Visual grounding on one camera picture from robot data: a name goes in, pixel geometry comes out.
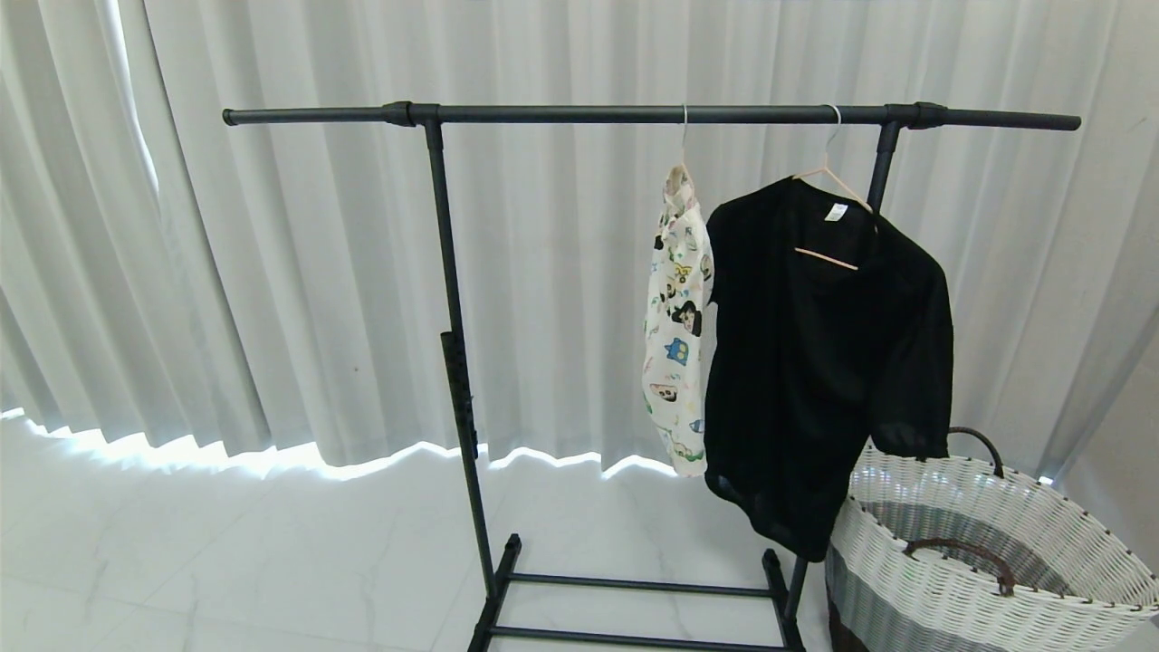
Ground white laundry basket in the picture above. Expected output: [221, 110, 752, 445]
[825, 426, 1159, 652]

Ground white curtain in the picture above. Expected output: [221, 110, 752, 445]
[0, 0, 1159, 483]

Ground cream printed garment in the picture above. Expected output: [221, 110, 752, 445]
[641, 164, 717, 479]

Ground black clothes rack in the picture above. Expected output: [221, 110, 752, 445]
[222, 100, 1083, 652]

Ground black garment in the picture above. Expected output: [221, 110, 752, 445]
[703, 177, 955, 563]

